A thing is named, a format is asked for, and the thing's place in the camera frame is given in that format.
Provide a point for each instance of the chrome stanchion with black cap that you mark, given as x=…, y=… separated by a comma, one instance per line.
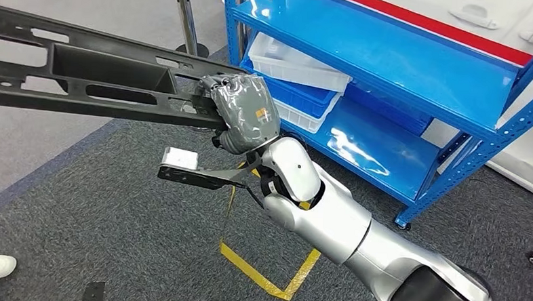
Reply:
x=242, y=9

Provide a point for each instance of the white plastic bin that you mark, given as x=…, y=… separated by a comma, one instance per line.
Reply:
x=304, y=119
x=288, y=65

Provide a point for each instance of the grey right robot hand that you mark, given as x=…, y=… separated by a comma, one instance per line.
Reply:
x=245, y=112

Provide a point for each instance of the red barrier belt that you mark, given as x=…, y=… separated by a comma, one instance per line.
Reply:
x=433, y=27

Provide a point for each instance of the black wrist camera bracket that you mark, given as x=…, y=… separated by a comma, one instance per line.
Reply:
x=189, y=178

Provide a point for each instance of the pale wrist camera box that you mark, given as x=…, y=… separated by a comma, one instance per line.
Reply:
x=180, y=158

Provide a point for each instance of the white car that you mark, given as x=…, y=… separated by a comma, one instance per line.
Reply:
x=515, y=16

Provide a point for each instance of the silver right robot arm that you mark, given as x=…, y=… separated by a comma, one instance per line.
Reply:
x=335, y=229

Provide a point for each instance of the chrome stanchion with chrome base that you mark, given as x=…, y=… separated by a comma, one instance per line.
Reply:
x=187, y=15

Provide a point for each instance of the black stanchion with disc base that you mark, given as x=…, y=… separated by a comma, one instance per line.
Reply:
x=203, y=51

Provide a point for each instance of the black flat plate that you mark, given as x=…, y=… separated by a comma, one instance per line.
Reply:
x=93, y=295

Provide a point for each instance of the long black plastic part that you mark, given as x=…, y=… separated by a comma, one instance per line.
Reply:
x=108, y=70

